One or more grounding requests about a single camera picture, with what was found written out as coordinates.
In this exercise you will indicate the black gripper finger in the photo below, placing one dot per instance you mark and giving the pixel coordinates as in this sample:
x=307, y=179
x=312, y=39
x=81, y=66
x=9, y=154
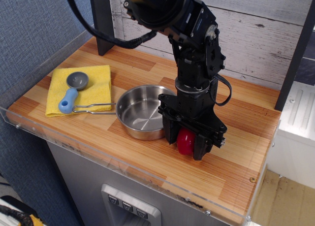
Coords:
x=202, y=146
x=171, y=129

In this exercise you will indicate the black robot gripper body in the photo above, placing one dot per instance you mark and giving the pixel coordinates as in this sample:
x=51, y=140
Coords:
x=195, y=111

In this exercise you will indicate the red toy beet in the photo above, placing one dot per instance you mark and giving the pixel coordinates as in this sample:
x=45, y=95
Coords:
x=185, y=141

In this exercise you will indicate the small steel pot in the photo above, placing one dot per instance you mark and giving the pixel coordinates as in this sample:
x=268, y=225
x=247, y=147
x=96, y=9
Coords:
x=137, y=111

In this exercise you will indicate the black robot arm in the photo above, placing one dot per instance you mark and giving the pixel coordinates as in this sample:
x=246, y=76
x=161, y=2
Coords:
x=194, y=35

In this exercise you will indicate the clear acrylic guard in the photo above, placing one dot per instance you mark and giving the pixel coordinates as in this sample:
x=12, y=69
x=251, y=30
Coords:
x=219, y=185

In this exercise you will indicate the white ribbed appliance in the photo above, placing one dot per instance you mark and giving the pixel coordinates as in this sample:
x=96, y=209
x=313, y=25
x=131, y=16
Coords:
x=292, y=153

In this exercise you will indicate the silver dispenser panel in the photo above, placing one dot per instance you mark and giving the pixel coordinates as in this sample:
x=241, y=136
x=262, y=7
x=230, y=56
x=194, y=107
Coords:
x=126, y=210

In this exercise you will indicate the grey toy fridge cabinet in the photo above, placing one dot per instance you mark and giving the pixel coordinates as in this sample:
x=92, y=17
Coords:
x=84, y=179

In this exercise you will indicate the blue grey toy scoop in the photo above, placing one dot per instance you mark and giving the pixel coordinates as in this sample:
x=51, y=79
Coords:
x=76, y=81

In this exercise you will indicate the yellow black object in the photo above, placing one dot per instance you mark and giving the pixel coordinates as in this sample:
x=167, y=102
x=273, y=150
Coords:
x=32, y=220

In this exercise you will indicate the right black shelf post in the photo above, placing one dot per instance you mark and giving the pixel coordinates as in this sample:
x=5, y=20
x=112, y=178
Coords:
x=297, y=57

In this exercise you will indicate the black shelf post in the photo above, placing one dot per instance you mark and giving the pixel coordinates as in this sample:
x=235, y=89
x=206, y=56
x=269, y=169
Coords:
x=102, y=16
x=297, y=57

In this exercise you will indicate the left black shelf post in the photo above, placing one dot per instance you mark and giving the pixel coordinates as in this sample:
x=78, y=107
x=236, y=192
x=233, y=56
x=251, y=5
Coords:
x=102, y=16

